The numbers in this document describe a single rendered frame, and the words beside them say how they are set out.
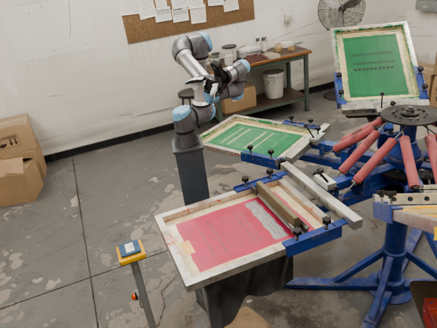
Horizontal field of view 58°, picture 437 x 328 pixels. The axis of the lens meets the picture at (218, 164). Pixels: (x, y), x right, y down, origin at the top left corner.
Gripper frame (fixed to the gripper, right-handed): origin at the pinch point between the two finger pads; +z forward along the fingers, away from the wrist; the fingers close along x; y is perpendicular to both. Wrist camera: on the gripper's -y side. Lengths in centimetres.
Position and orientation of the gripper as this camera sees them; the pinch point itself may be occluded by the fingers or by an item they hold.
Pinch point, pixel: (196, 88)
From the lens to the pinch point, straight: 176.8
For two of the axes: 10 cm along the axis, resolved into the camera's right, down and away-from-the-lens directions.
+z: -6.5, 4.8, -5.9
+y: -0.3, 7.6, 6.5
